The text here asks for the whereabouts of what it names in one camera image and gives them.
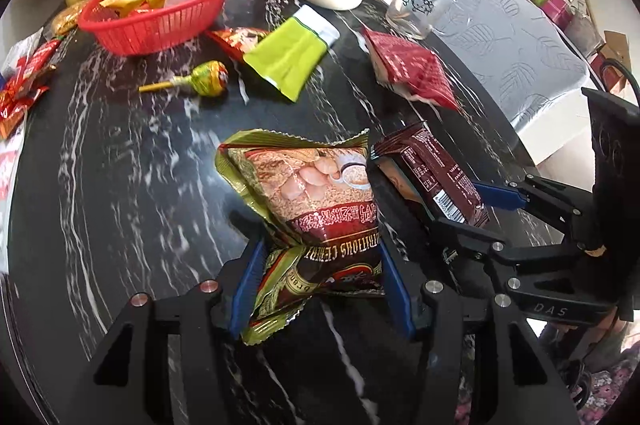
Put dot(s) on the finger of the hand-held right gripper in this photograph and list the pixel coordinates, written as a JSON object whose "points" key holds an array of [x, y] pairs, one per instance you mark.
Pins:
{"points": [[400, 200], [500, 196]]}

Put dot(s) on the lime green snack packet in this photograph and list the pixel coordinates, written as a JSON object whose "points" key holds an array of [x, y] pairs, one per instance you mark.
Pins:
{"points": [[285, 55]]}

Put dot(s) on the glass mug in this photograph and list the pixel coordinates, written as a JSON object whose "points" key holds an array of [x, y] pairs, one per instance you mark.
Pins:
{"points": [[415, 10]]}

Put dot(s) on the pile of small red sachets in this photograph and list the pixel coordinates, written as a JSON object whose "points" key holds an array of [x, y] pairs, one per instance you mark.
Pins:
{"points": [[25, 77]]}

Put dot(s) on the large red snack packet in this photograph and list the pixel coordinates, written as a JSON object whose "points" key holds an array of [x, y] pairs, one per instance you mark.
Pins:
{"points": [[410, 65]]}

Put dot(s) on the green brown cereal packet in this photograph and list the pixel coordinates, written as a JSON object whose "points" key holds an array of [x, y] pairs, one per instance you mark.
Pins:
{"points": [[300, 190]]}

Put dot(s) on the dark brown snack packet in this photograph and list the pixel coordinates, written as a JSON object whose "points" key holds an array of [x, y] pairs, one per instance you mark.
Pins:
{"points": [[430, 170]]}

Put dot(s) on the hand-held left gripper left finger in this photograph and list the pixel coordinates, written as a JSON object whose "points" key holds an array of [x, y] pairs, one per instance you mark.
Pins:
{"points": [[245, 287]]}

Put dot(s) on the red orange snack packet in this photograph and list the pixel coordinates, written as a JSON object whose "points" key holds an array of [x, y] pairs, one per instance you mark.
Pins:
{"points": [[232, 42]]}

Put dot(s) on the grey leaf print chair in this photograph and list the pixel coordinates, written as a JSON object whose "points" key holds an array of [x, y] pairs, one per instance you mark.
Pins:
{"points": [[510, 55]]}

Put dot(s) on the red plastic basket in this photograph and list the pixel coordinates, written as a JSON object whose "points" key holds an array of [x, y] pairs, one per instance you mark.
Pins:
{"points": [[150, 32]]}

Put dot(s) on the gold foil packet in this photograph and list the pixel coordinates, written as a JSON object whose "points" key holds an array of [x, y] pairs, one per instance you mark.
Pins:
{"points": [[70, 19]]}

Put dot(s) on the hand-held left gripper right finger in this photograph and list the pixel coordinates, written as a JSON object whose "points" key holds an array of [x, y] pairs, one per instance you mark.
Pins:
{"points": [[396, 295]]}

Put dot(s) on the foil wrapped lollipop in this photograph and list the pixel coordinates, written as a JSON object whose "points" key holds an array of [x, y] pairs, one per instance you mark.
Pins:
{"points": [[210, 77]]}

